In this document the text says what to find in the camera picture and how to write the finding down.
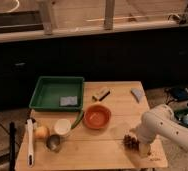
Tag grey blue triangular cloth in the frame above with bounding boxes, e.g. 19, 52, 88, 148
131, 88, 144, 103

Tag dark blue box on floor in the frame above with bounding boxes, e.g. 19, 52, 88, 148
168, 87, 188, 101

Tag metal cup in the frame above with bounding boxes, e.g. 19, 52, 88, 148
46, 134, 61, 152

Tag green bin with items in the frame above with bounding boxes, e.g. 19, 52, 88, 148
173, 102, 188, 131

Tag green chili pepper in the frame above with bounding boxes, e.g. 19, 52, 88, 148
71, 110, 84, 129

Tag grey blue sponge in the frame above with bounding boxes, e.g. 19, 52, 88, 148
60, 96, 78, 106

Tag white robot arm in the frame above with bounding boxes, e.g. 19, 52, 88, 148
134, 104, 188, 151

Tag green plastic tray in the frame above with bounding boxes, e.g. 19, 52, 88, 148
29, 76, 84, 112

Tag red bowl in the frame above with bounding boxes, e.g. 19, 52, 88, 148
83, 104, 111, 129

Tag wooden black block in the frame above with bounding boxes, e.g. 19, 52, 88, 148
92, 87, 110, 101

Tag white cup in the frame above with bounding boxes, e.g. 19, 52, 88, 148
54, 119, 71, 137

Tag dark grape bunch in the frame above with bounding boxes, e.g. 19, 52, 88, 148
123, 134, 141, 152

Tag black pole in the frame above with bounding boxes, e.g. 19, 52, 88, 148
9, 122, 15, 171

